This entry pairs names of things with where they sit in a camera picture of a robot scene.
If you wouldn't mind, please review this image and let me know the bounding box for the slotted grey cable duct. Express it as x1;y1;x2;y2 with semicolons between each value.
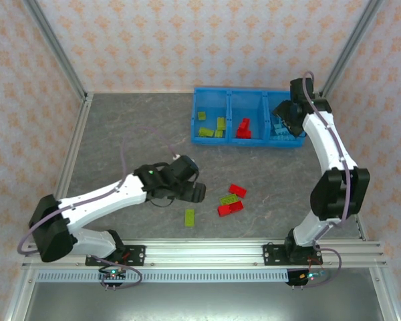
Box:
35;269;290;284

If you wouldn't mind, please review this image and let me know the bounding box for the blue plastic bin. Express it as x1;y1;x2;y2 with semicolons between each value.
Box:
227;88;268;148
190;87;231;146
263;89;307;148

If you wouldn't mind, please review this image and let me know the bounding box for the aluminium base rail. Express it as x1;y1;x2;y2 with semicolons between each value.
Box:
21;237;388;268

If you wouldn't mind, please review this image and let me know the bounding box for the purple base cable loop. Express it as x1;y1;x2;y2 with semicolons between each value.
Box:
292;247;343;288
99;263;144;290

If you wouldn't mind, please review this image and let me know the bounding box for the aluminium frame corner post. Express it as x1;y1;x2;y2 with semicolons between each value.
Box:
21;0;90;103
319;0;386;100

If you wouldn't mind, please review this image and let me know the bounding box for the aluminium side rail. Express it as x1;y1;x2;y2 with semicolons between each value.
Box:
1;93;94;321
319;96;400;321

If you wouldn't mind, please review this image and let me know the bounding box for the small circuit board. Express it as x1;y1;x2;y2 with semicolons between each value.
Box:
98;267;128;281
299;270;327;281

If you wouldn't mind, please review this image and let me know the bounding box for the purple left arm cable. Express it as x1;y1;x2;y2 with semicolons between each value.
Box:
17;128;180;257

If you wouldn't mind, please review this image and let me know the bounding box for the grey metal base sheet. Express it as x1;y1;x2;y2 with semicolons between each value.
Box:
23;280;385;321

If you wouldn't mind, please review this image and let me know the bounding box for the large red lego brick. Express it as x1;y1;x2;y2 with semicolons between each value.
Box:
217;199;245;218

